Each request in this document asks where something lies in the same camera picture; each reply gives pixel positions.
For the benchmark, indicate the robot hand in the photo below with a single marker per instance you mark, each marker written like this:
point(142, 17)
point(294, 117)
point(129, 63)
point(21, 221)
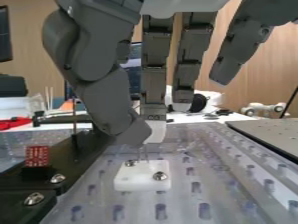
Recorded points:
point(94, 53)

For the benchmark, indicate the black screen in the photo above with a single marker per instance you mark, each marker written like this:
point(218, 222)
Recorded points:
point(4, 33)

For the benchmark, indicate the red tray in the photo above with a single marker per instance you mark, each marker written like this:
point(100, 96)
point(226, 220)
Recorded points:
point(13, 124)

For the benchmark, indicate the small red circuit board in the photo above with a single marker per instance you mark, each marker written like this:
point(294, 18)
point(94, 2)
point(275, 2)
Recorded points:
point(36, 156)

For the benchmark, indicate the white flat block with screws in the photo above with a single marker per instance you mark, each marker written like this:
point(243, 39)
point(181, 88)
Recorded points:
point(141, 178)

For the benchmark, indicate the clear box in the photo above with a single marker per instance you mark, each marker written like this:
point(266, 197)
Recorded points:
point(213, 153)

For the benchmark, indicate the small white jointed device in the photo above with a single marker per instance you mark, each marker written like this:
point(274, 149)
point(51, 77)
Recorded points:
point(262, 108)

